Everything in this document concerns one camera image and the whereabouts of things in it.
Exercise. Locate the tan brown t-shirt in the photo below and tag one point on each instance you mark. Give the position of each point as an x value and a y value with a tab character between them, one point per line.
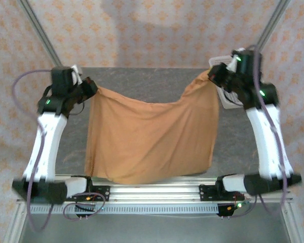
152	136

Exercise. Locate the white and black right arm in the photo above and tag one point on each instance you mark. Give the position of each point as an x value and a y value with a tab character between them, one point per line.
266	141

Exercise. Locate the white perforated plastic basket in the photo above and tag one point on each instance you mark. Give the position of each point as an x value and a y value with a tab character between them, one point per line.
226	102

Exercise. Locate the grey metal lower panel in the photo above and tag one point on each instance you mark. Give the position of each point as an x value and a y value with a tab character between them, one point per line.
154	230

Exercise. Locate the aluminium frame post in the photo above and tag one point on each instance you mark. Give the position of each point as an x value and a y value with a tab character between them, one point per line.
271	25
44	38

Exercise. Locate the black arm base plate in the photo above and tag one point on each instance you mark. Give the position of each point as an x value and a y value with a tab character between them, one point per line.
205	193
104	193

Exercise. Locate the aluminium mounting rail beam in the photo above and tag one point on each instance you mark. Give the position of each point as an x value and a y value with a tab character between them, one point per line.
154	195

